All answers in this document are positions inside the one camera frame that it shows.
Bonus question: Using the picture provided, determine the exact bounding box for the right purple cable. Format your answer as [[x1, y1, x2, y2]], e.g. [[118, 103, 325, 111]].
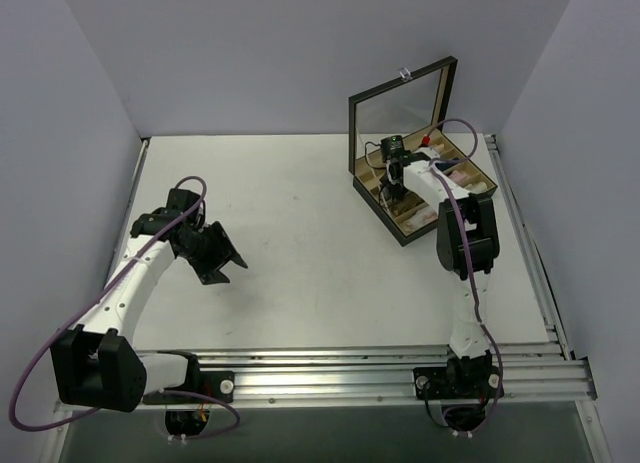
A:
[[422, 118, 504, 434]]

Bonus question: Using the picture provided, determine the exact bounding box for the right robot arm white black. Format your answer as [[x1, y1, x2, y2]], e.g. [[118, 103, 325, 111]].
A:
[[381, 135, 500, 396]]

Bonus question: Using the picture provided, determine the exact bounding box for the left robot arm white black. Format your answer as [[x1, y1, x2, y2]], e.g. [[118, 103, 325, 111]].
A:
[[50, 187, 247, 412]]

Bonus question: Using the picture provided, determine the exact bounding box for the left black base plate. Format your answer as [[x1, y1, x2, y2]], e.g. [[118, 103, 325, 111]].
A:
[[194, 370, 235, 403]]

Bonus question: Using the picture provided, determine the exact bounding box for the black compartment storage box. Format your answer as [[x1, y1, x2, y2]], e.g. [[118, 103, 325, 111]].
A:
[[348, 56, 497, 246]]

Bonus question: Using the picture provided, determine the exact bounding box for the aluminium mounting rail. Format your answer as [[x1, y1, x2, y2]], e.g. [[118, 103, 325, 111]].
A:
[[54, 342, 599, 409]]

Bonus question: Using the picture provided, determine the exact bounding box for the pale green rolled underwear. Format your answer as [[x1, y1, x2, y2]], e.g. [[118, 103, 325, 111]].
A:
[[466, 182, 487, 193]]

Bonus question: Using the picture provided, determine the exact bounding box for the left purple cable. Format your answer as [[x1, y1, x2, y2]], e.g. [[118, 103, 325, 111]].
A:
[[9, 176, 241, 442]]

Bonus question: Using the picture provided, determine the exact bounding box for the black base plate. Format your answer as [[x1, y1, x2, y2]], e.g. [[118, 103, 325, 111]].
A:
[[413, 366, 505, 401], [194, 370, 235, 403]]

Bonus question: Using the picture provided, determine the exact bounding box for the purple cable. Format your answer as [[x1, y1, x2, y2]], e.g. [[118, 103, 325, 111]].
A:
[[9, 176, 241, 442], [422, 118, 504, 434]]

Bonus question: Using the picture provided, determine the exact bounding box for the tan rolled underwear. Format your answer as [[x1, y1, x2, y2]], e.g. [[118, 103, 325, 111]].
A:
[[391, 199, 423, 218]]

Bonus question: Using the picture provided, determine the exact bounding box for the light pink rolled underwear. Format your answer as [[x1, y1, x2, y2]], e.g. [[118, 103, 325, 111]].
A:
[[403, 207, 438, 233]]

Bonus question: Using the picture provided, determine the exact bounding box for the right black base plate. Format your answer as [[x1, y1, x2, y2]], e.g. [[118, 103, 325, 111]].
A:
[[413, 366, 505, 401]]

